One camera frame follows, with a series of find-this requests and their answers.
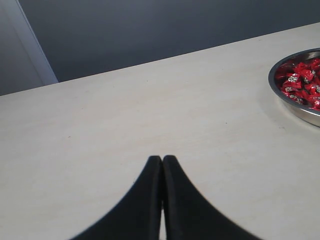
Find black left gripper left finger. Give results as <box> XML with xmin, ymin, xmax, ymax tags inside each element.
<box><xmin>73</xmin><ymin>155</ymin><xmax>163</xmax><ymax>240</ymax></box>

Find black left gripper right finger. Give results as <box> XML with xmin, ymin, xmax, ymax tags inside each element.
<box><xmin>163</xmin><ymin>155</ymin><xmax>259</xmax><ymax>240</ymax></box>

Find round stainless steel plate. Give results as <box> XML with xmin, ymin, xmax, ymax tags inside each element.
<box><xmin>268</xmin><ymin>48</ymin><xmax>320</xmax><ymax>127</ymax></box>

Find red candy wrapper packet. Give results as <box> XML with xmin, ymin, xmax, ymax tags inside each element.
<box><xmin>281</xmin><ymin>73</ymin><xmax>302</xmax><ymax>92</ymax></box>

